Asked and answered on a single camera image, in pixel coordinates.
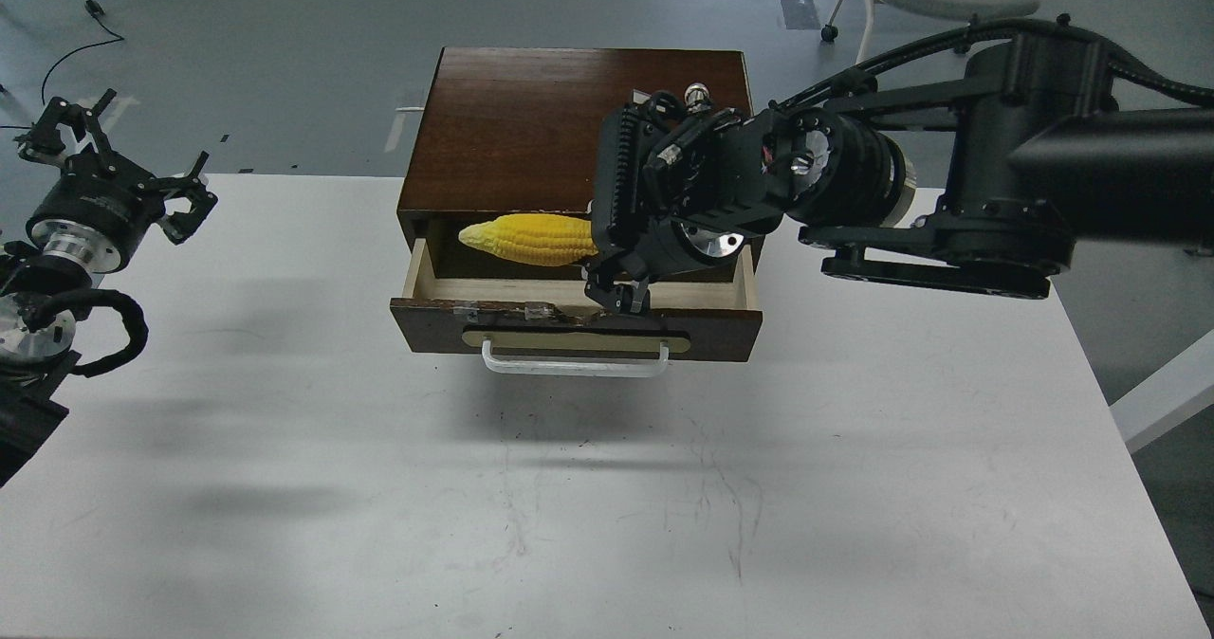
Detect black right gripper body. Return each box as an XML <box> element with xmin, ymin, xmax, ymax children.
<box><xmin>635</xmin><ymin>84</ymin><xmax>832</xmax><ymax>279</ymax></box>

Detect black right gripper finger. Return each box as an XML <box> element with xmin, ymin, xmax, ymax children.
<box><xmin>590</xmin><ymin>106</ymin><xmax>649</xmax><ymax>259</ymax></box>
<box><xmin>582</xmin><ymin>241</ymin><xmax>652</xmax><ymax>316</ymax></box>

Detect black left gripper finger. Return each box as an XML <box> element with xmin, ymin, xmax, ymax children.
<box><xmin>152</xmin><ymin>151</ymin><xmax>219</xmax><ymax>245</ymax></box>
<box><xmin>16</xmin><ymin>87</ymin><xmax>118</xmax><ymax>173</ymax></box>

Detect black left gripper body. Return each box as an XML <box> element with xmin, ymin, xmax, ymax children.
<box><xmin>27</xmin><ymin>160</ymin><xmax>166</xmax><ymax>273</ymax></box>

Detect yellow toy corn cob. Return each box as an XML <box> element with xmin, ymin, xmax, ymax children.
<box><xmin>458</xmin><ymin>213</ymin><xmax>599</xmax><ymax>267</ymax></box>

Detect wooden drawer with white handle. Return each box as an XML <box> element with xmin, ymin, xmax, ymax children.
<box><xmin>390</xmin><ymin>234</ymin><xmax>764</xmax><ymax>368</ymax></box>

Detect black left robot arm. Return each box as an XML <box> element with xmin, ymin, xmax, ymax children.
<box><xmin>1</xmin><ymin>90</ymin><xmax>219</xmax><ymax>484</ymax></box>

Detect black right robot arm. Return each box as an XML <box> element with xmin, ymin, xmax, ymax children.
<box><xmin>582</xmin><ymin>17</ymin><xmax>1213</xmax><ymax>316</ymax></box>

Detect dark wooden cabinet box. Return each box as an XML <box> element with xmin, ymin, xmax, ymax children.
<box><xmin>397</xmin><ymin>46</ymin><xmax>751</xmax><ymax>281</ymax></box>

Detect black cable on floor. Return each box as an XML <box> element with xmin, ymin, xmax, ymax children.
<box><xmin>0</xmin><ymin>0</ymin><xmax>126</xmax><ymax>131</ymax></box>

